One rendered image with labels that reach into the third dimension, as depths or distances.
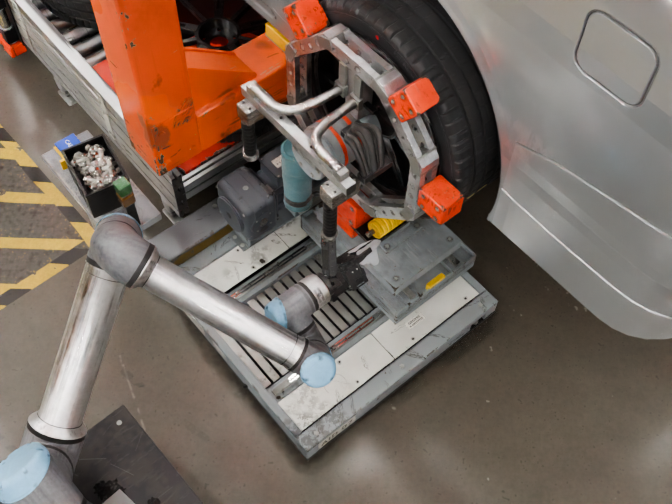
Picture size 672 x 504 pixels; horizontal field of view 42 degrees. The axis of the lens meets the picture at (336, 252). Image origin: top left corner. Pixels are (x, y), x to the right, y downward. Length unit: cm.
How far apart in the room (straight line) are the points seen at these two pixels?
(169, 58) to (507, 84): 92
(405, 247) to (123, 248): 113
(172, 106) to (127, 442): 95
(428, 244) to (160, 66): 107
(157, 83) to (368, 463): 131
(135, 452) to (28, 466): 42
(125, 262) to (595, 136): 107
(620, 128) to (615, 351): 140
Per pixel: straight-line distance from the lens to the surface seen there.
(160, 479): 249
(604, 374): 304
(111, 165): 269
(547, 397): 295
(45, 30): 341
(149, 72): 240
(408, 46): 211
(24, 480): 220
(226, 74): 262
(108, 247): 207
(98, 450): 255
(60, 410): 232
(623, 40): 170
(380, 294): 287
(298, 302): 225
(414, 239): 290
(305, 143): 214
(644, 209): 189
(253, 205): 274
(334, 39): 219
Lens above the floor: 263
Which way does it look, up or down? 58 degrees down
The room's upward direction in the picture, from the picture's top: 2 degrees clockwise
